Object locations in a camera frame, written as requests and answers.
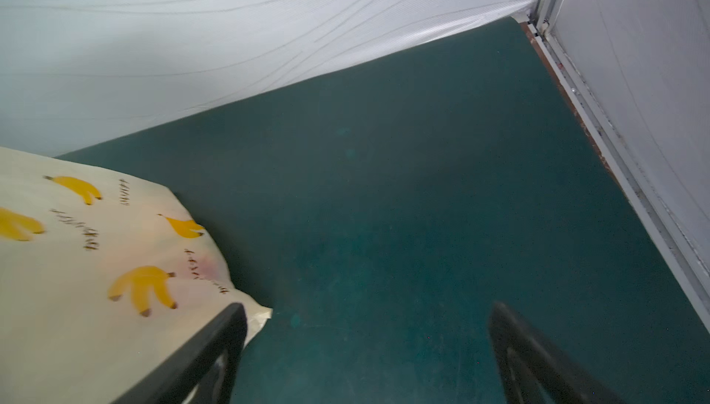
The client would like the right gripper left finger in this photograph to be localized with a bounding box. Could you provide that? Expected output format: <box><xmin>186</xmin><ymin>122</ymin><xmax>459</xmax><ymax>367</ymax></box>
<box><xmin>116</xmin><ymin>303</ymin><xmax>248</xmax><ymax>403</ymax></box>

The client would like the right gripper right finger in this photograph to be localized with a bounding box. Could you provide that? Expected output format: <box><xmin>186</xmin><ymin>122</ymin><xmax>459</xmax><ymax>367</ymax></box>
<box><xmin>488</xmin><ymin>302</ymin><xmax>623</xmax><ymax>403</ymax></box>

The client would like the banana print plastic bag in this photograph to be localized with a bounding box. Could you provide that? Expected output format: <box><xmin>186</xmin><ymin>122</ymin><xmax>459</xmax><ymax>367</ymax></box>
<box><xmin>1</xmin><ymin>149</ymin><xmax>272</xmax><ymax>403</ymax></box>

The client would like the green table mat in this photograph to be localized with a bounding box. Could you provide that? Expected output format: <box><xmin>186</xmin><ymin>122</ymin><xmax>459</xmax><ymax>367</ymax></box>
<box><xmin>67</xmin><ymin>18</ymin><xmax>709</xmax><ymax>403</ymax></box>

